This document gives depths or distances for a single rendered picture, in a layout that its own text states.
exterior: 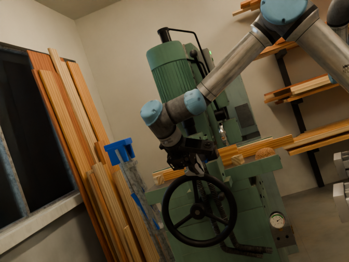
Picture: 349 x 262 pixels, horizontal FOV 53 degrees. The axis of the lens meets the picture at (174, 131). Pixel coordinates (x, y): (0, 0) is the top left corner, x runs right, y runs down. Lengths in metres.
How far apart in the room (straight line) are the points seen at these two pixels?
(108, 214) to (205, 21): 2.36
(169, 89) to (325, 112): 2.73
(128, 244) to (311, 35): 2.31
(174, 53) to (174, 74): 0.09
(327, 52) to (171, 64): 0.76
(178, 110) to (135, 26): 3.24
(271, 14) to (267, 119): 3.04
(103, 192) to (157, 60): 1.57
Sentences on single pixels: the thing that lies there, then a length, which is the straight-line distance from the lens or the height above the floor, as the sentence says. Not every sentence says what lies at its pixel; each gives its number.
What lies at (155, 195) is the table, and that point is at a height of 0.88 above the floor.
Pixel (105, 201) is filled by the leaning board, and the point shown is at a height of 0.73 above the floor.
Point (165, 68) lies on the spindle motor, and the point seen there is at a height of 1.40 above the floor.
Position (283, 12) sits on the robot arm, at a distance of 1.00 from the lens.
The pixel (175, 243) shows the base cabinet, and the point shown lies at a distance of 1.62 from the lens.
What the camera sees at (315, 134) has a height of 0.62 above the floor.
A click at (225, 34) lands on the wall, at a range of 4.05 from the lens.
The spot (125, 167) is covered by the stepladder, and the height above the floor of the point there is 0.97.
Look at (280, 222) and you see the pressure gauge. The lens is 1.47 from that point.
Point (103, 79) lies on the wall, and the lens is 4.29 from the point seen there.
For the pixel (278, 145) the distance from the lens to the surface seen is 1.62.
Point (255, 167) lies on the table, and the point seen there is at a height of 0.87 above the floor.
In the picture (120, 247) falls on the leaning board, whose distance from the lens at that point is 2.97.
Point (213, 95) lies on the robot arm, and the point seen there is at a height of 1.19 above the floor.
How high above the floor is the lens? 1.15
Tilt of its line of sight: 1 degrees down
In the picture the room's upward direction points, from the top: 19 degrees counter-clockwise
